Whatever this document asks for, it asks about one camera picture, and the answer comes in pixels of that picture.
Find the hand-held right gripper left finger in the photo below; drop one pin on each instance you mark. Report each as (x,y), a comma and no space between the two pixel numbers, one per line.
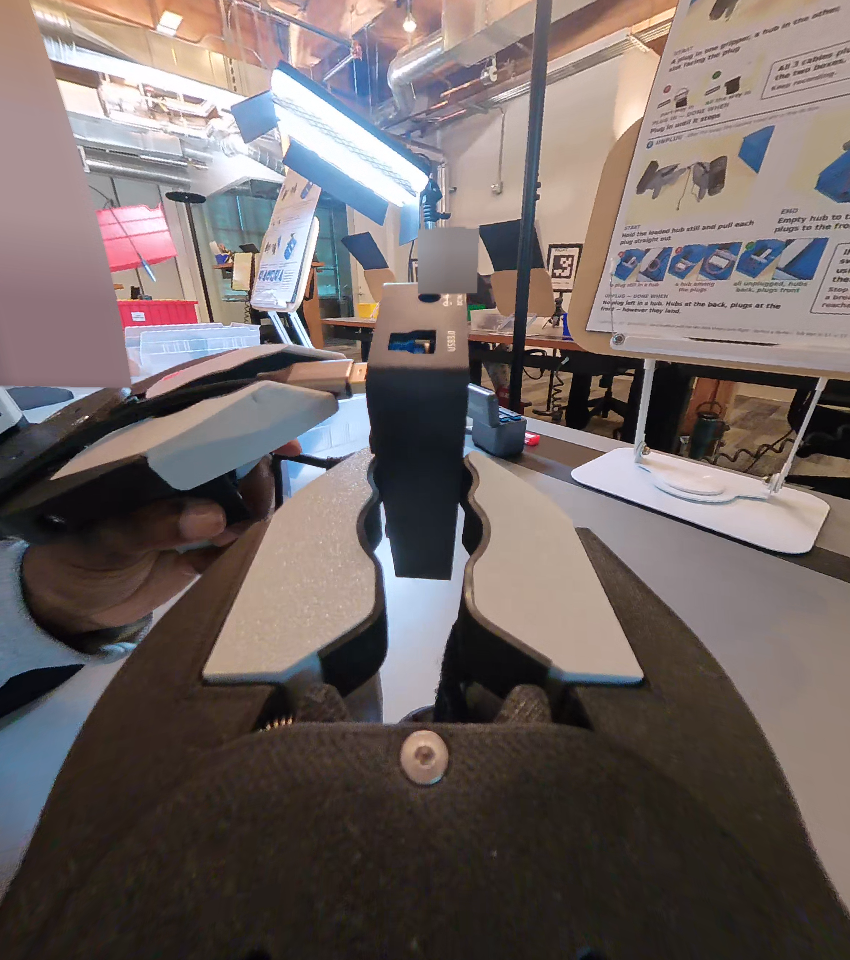
(305,585)

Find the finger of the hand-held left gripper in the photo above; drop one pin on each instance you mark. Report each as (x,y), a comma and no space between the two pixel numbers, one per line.
(230,431)
(267,364)

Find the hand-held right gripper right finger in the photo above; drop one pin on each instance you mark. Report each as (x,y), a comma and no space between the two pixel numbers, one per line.
(545,592)

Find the clear plastic bin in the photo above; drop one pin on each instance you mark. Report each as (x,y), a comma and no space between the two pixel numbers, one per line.
(170,345)

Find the black usb hub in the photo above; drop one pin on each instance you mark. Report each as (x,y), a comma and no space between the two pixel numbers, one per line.
(413,420)

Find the person's left hand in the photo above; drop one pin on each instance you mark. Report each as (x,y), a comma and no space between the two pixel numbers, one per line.
(110,577)

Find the red storage tote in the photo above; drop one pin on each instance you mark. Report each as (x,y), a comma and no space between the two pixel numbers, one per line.
(159,313)

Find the small grey box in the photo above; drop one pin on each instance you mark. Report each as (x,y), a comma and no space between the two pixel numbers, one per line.
(496,431)

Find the red fabric panel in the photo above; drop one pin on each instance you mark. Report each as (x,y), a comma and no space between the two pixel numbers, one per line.
(136,236)

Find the black floor lamp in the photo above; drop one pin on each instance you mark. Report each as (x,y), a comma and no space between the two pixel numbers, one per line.
(185,197)

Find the studio light panel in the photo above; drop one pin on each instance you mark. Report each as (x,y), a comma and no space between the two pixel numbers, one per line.
(350,142)

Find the black square marker tag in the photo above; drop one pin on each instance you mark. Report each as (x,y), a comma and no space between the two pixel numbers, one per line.
(565,266)

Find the black stand pole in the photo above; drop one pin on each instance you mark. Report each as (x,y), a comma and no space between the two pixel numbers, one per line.
(531,187)

